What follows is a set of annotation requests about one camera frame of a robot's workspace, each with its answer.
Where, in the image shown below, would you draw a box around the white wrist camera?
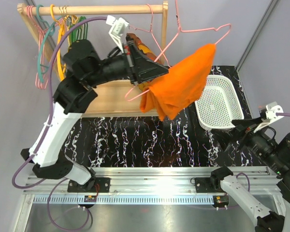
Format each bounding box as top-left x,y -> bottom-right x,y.
253,101 -> 284,133
106,15 -> 129,53

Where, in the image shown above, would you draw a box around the yellow plastic hanger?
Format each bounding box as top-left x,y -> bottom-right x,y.
49,4 -> 78,82

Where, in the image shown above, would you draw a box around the pink empty hanger left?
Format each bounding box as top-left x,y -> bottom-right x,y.
25,5 -> 62,89

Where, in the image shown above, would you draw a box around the aluminium mounting rail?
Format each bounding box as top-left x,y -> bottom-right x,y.
12,96 -> 281,232

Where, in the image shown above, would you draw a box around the wooden clothes rack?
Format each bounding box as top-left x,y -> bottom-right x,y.
17,0 -> 168,117

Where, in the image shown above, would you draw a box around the green plastic hanger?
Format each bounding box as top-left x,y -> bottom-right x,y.
69,23 -> 88,43

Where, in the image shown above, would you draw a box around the white perforated plastic basket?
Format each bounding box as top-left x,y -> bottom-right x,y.
195,75 -> 244,131

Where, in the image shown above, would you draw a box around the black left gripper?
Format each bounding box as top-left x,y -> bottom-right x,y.
83,39 -> 168,87

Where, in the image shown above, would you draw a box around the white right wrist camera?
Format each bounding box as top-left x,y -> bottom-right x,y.
253,101 -> 284,133

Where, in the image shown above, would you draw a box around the teal plastic hanger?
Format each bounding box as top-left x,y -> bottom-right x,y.
36,4 -> 58,86

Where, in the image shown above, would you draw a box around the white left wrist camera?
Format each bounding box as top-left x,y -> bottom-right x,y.
106,15 -> 129,53

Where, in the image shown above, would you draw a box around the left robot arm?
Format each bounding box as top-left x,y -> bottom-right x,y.
21,40 -> 168,192

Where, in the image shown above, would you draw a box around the pink wire hanger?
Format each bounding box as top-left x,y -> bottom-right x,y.
129,3 -> 172,68
124,0 -> 232,102

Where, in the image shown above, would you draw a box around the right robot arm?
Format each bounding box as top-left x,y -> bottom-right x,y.
190,102 -> 290,232

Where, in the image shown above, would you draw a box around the camouflage patterned trousers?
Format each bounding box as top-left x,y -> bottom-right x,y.
126,33 -> 162,91

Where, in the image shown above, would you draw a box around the orange trousers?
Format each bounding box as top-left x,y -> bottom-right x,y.
140,43 -> 216,121

